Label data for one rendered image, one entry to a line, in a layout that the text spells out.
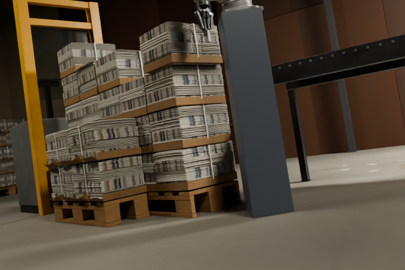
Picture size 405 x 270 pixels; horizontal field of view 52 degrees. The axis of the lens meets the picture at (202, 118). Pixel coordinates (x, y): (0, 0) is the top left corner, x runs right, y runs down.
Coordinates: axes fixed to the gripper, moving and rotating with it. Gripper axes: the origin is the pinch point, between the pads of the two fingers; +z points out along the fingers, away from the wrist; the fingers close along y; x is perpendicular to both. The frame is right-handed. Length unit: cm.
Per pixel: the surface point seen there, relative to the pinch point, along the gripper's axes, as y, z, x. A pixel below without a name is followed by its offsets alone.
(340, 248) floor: 42, 96, 89
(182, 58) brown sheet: 12.9, 10.4, -8.5
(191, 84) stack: 5.6, 24.0, -12.8
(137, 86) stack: 18, 18, -48
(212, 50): -10.3, 5.2, -8.3
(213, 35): -12.8, -3.6, -8.6
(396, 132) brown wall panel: -359, 80, -70
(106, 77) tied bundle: 19, 5, -84
